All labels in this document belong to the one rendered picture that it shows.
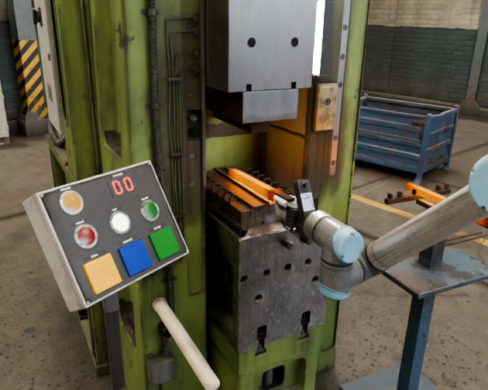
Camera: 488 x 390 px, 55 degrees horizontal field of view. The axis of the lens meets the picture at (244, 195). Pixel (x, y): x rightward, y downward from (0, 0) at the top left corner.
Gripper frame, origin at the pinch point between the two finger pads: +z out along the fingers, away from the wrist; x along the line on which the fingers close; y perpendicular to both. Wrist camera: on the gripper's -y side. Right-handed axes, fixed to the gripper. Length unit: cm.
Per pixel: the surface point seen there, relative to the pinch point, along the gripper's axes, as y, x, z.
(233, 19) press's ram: -54, -16, 4
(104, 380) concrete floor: 104, -52, 58
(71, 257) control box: -4, -68, -21
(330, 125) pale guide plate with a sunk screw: -17.1, 31.3, 15.2
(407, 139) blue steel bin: 62, 293, 210
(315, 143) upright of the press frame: -10.3, 26.6, 17.1
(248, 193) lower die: 4.0, -3.5, 14.2
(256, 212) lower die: 6.1, -6.5, 2.9
